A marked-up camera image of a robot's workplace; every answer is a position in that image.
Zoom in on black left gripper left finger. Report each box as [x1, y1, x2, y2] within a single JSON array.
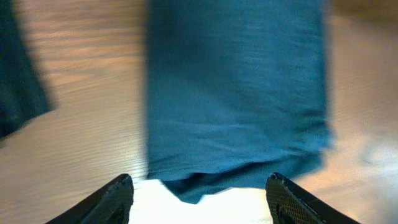
[[46, 174, 134, 224]]

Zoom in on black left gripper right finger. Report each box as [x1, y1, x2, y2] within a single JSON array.
[[266, 172, 359, 224]]

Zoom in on dark blue shorts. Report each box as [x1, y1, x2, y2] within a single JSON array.
[[146, 0, 330, 204]]

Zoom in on folded black garment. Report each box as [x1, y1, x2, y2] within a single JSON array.
[[1, 0, 53, 138]]

